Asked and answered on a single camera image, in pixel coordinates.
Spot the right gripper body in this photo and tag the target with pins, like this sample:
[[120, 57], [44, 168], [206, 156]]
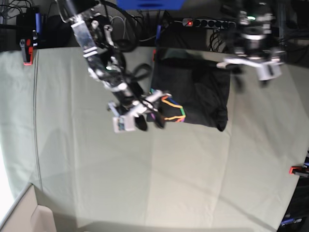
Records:
[[131, 117]]

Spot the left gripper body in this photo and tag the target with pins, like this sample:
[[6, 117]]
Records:
[[266, 65]]

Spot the black t-shirt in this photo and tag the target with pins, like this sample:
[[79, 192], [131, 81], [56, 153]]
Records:
[[199, 90]]

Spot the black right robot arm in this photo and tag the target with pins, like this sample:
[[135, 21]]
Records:
[[107, 64]]

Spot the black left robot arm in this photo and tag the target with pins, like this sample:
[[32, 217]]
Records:
[[251, 43]]

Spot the red black table clamp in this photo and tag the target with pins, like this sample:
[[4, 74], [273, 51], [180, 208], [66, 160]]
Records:
[[154, 55]]

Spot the white power strip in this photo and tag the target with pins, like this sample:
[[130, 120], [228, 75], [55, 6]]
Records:
[[208, 23]]

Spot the green table cloth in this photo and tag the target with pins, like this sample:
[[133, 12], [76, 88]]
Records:
[[56, 133]]

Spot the blue plastic bin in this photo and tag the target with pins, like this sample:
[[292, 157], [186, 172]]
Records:
[[150, 4]]

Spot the red black side clamp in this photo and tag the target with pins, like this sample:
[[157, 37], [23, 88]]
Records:
[[301, 170]]

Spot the red black left clamp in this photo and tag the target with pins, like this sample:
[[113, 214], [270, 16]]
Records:
[[26, 51]]

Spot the cardboard box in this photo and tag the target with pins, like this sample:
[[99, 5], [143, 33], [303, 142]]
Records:
[[26, 215]]

